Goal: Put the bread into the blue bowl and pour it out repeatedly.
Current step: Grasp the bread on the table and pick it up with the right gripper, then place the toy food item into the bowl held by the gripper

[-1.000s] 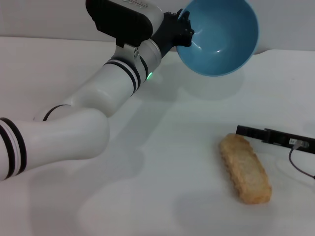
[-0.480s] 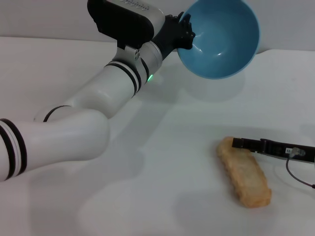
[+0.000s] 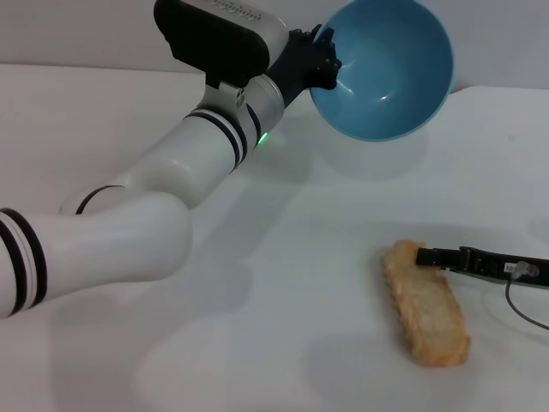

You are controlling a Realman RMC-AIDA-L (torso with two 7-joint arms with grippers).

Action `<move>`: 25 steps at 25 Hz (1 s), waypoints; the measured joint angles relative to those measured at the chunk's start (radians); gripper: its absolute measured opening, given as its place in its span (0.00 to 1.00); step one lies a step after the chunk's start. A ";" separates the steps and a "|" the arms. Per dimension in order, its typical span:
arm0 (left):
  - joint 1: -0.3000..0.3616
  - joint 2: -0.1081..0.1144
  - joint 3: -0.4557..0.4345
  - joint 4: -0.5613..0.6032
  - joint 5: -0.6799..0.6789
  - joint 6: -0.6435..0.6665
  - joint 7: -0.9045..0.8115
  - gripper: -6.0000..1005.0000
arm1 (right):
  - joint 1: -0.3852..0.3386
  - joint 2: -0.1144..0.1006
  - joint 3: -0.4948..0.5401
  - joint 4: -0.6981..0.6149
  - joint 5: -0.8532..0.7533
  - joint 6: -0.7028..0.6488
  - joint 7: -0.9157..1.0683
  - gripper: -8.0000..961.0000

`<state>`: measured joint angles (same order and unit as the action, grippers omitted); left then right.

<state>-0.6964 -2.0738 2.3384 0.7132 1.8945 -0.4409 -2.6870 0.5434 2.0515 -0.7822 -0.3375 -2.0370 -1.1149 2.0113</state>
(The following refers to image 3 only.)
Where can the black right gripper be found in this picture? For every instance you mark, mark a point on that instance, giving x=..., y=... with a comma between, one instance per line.
x=484, y=262

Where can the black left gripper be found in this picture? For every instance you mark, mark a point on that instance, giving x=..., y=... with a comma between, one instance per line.
x=296, y=64

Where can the orange striped toy bread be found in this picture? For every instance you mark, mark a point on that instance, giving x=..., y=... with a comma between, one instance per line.
x=429, y=309

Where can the blue bowl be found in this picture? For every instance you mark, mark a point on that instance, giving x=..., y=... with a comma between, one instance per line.
x=386, y=51

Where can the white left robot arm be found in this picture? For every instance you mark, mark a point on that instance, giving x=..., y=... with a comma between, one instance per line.
x=128, y=232

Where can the black silver wrist camera box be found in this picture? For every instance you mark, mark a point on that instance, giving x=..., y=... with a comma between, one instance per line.
x=214, y=38

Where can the silver camera mount bracket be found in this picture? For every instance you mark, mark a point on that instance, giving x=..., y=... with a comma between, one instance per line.
x=223, y=96

